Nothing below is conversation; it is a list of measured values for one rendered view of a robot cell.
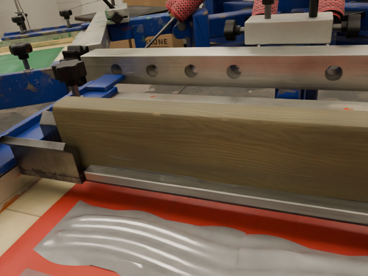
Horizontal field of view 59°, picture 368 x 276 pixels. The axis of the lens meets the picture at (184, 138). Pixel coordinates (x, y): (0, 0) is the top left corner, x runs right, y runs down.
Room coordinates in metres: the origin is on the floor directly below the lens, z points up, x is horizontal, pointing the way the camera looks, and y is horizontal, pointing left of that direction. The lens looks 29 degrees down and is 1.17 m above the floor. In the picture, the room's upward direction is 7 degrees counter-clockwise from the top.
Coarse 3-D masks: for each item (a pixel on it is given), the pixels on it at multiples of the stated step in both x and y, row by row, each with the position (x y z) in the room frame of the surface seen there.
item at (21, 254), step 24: (72, 192) 0.29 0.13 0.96; (96, 192) 0.29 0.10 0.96; (120, 192) 0.28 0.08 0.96; (144, 192) 0.28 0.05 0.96; (48, 216) 0.26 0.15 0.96; (168, 216) 0.24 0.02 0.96; (192, 216) 0.23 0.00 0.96; (216, 216) 0.23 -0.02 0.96; (240, 216) 0.23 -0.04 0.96; (24, 240) 0.23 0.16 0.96; (0, 264) 0.20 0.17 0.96; (24, 264) 0.20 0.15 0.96; (48, 264) 0.20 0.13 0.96
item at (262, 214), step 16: (256, 224) 0.21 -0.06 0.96; (272, 224) 0.21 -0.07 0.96; (288, 224) 0.21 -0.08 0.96; (304, 224) 0.21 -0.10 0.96; (320, 224) 0.20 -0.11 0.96; (336, 224) 0.20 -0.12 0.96; (352, 224) 0.20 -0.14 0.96; (304, 240) 0.19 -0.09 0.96; (320, 240) 0.19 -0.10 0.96; (336, 240) 0.19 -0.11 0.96; (352, 240) 0.18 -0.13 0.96
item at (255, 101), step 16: (112, 96) 0.49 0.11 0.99; (128, 96) 0.48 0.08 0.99; (144, 96) 0.47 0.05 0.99; (160, 96) 0.47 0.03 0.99; (176, 96) 0.46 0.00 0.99; (192, 96) 0.45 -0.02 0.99; (208, 96) 0.44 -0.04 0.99; (224, 96) 0.44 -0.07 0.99; (0, 176) 0.29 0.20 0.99; (16, 176) 0.30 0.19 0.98; (32, 176) 0.32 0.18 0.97; (0, 192) 0.28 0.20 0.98; (16, 192) 0.30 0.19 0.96; (0, 208) 0.28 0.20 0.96
